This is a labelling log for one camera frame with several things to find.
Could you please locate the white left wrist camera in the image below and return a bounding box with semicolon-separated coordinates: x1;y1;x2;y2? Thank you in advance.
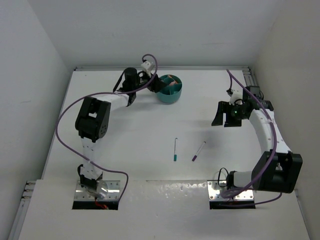
140;60;155;76

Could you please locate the aluminium frame rail right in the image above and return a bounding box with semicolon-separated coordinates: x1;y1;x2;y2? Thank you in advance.
243;68;297;181

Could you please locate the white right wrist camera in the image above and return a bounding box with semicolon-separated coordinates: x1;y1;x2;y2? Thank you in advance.
226;88;243;105

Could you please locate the pink pen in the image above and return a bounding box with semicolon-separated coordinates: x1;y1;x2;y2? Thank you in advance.
169;80;177;86

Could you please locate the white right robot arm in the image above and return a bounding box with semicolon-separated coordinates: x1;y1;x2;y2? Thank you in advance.
211;86;303;195

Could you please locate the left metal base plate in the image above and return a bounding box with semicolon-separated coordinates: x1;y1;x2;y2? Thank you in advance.
73;180;120;202

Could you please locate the aluminium frame rail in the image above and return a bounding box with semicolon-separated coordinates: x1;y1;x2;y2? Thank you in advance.
243;68;297;181
8;180;36;240

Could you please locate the teal round pen holder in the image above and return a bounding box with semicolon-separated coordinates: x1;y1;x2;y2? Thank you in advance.
156;74;183;104

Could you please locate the aluminium frame rail left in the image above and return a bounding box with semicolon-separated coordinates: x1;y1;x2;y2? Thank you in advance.
8;180;36;240

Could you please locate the metal base plate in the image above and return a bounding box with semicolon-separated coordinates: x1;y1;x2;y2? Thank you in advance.
73;180;120;202
207;180;254;202

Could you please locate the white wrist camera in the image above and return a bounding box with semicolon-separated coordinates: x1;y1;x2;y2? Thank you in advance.
226;88;243;105
140;60;155;76

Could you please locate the teal capped white pen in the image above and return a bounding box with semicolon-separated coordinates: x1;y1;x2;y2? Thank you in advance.
173;138;178;162

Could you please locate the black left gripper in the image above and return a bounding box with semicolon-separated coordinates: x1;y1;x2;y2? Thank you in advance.
132;69;167;93

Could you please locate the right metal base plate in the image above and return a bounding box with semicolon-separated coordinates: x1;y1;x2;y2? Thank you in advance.
207;180;254;202

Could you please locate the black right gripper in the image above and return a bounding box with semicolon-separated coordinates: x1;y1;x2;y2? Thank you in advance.
212;101;247;127

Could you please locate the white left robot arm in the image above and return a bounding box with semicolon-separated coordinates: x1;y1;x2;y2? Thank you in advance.
75;67;168;191

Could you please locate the purple capped white pen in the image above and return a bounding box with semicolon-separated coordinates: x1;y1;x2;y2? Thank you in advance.
191;141;206;162

